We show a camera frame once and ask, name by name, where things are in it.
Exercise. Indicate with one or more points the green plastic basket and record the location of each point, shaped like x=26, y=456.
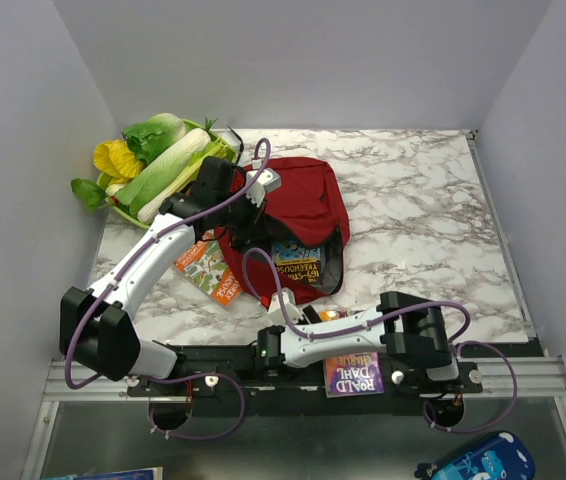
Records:
x=103, y=180

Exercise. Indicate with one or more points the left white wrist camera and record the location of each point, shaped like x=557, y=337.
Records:
x=261, y=185

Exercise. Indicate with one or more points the aluminium rail frame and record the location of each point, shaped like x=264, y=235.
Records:
x=420, y=223

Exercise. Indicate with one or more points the celery stalk bunch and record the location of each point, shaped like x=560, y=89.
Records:
x=217, y=148

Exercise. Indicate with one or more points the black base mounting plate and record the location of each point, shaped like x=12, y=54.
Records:
x=225, y=383

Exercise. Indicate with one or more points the red backpack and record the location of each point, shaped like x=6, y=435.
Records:
x=307, y=208

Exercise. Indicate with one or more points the blue pencil case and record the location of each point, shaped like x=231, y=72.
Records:
x=497, y=455

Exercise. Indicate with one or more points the yellow leaf vegetable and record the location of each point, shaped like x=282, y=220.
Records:
x=115, y=159

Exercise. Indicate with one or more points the napa cabbage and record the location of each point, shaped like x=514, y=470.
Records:
x=160, y=173

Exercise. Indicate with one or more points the Roald Dahl Charlie book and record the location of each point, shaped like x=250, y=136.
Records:
x=353, y=375

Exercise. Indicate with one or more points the treehouse storey book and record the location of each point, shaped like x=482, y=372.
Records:
x=297, y=262

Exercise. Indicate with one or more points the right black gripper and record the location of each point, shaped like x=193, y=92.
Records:
x=275, y=326

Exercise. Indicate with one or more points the orange paperback book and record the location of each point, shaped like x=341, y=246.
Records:
x=205, y=267

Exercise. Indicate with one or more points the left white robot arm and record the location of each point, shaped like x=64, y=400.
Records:
x=96, y=324

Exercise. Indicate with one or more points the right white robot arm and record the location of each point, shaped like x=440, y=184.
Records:
x=408, y=329

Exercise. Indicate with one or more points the dark green spinach leaf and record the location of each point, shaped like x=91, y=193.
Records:
x=89, y=193

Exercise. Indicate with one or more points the green lettuce head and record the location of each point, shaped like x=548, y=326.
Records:
x=147, y=140

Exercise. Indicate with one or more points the blue book corner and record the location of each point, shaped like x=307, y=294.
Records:
x=152, y=473

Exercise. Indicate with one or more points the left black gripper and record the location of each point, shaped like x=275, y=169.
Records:
x=256, y=226

